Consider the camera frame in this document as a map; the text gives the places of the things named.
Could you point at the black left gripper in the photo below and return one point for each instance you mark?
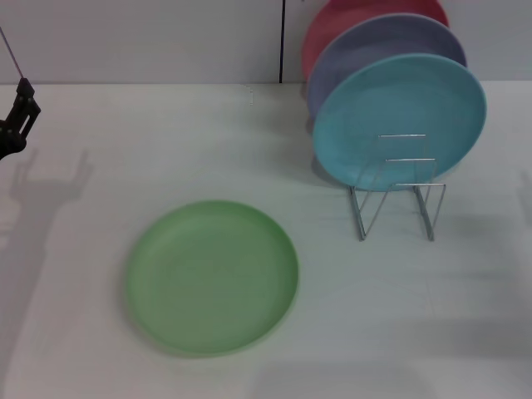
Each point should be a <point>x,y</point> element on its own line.
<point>8,141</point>

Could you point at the purple plate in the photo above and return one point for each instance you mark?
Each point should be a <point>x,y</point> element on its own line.
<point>374,45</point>

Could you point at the red plate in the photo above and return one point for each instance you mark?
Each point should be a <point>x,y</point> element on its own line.
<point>332,25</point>

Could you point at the light blue plate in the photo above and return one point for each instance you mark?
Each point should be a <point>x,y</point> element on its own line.
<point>399,104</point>

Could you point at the green plate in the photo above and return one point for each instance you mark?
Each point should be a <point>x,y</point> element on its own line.
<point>212,278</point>

